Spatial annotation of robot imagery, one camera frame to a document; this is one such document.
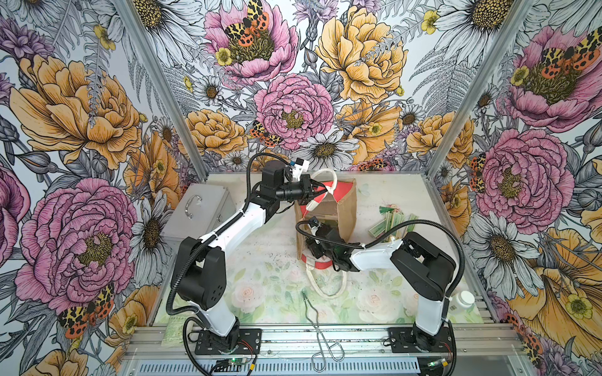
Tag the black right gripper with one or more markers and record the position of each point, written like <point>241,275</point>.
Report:
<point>313,247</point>

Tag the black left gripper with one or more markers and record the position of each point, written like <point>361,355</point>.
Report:
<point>308,189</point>

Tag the burlap tote bag red trim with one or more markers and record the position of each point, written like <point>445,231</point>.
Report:
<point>331,217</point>

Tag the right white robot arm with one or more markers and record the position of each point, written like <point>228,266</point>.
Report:
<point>429,271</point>

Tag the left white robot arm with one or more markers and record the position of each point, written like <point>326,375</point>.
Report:
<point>199,277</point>

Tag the silver aluminium case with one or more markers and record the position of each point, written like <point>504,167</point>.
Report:
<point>202,208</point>

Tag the metal tongs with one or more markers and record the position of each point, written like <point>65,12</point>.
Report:
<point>334,350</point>

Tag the white plastic bottle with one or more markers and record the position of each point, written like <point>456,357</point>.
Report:
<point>462,301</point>

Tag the green patterned packet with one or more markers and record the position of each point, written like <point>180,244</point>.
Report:
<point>173,336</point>

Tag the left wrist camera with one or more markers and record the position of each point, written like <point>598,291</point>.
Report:
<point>299,167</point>

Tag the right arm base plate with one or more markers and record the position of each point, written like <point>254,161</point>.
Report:
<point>413,340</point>

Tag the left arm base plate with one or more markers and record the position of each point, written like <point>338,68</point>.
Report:
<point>245,341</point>

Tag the aluminium front rail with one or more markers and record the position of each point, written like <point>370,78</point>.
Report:
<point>298,341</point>

